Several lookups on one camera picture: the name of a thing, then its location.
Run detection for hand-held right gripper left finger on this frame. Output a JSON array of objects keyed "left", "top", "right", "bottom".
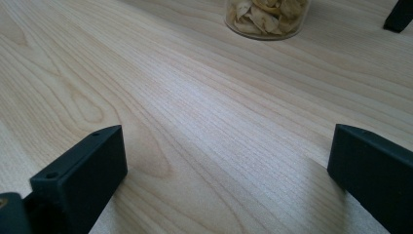
[{"left": 22, "top": 124, "right": 129, "bottom": 234}]

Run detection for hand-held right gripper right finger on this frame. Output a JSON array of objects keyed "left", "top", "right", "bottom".
[{"left": 326, "top": 123, "right": 413, "bottom": 234}]

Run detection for clear glass jar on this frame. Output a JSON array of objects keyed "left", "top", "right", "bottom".
[{"left": 223, "top": 0, "right": 312, "bottom": 42}]

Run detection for pale dried slices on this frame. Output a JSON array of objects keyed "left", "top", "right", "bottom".
[{"left": 227, "top": 0, "right": 309, "bottom": 36}]

